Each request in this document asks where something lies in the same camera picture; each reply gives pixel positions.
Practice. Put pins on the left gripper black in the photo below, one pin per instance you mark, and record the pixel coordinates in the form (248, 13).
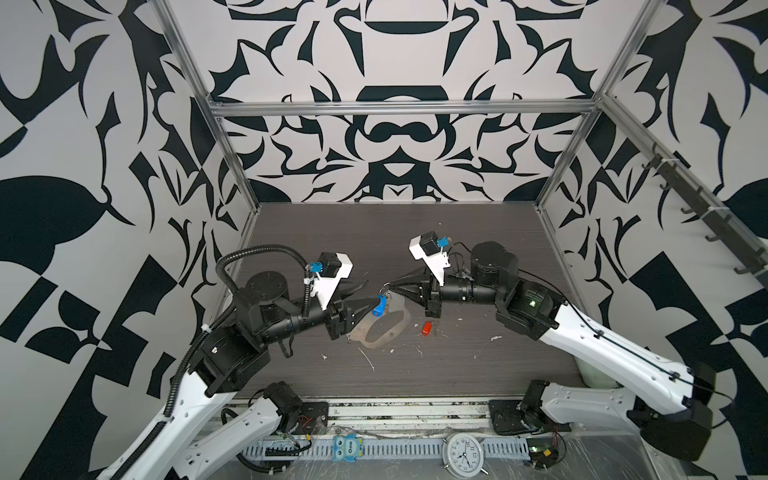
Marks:
(339, 315)

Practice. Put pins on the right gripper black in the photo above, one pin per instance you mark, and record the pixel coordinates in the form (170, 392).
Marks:
(425, 292)

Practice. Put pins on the blue capped key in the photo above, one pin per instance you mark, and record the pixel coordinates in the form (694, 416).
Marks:
(380, 309)

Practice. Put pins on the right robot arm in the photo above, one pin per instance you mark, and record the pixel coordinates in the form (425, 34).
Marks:
(664, 401)

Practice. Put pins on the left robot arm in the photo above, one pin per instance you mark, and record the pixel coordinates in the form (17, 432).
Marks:
(222, 364)

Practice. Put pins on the white alarm clock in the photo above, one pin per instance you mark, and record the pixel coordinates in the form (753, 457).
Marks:
(463, 455)

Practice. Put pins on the pale green case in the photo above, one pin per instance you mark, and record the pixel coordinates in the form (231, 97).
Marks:
(593, 377)

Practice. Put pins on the small circuit board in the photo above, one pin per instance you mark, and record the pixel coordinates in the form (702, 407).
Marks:
(546, 453)

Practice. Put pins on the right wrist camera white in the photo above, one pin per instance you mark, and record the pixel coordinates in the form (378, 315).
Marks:
(433, 251)

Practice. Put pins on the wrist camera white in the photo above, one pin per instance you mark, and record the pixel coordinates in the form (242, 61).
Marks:
(325, 275)
(433, 251)

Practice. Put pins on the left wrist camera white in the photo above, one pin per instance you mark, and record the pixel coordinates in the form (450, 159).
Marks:
(325, 275)

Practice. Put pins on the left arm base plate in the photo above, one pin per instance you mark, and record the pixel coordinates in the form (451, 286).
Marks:
(312, 419)

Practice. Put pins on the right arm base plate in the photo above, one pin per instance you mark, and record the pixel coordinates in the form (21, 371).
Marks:
(509, 419)

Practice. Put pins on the white slotted cable duct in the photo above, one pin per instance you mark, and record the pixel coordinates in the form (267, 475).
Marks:
(515, 449)

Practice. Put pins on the black wall hook rail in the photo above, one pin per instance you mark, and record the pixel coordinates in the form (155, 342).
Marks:
(703, 205)

